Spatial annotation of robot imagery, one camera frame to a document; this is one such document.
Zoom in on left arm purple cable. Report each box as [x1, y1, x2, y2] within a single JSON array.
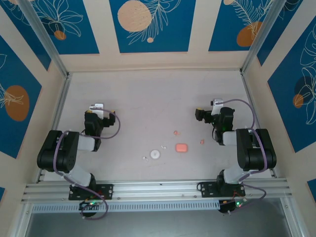
[[53, 108, 121, 221]]

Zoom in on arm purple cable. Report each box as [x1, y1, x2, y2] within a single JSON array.
[[53, 108, 121, 221], [221, 98, 270, 215]]

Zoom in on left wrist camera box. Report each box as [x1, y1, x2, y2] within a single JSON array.
[[89, 103, 105, 118]]

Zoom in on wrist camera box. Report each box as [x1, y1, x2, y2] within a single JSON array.
[[89, 103, 105, 118], [210, 98, 224, 116]]

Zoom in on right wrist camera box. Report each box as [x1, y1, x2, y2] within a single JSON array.
[[210, 98, 224, 116]]

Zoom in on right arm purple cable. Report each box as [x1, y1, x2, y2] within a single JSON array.
[[221, 98, 270, 215]]

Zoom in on aluminium side rail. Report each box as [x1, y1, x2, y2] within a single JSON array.
[[240, 71, 276, 178], [37, 74, 73, 183]]

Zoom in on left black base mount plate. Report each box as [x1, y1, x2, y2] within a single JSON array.
[[68, 184, 114, 200]]

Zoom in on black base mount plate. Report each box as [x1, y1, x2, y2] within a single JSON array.
[[68, 184, 114, 200], [198, 182, 246, 198]]

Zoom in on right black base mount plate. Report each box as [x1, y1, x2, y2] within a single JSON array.
[[198, 182, 246, 198]]

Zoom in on aluminium corner post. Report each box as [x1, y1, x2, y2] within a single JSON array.
[[18, 0, 70, 78], [239, 0, 304, 75]]

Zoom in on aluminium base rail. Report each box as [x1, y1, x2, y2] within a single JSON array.
[[21, 179, 293, 202]]

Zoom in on grey slotted cable duct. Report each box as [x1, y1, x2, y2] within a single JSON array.
[[32, 200, 220, 213]]

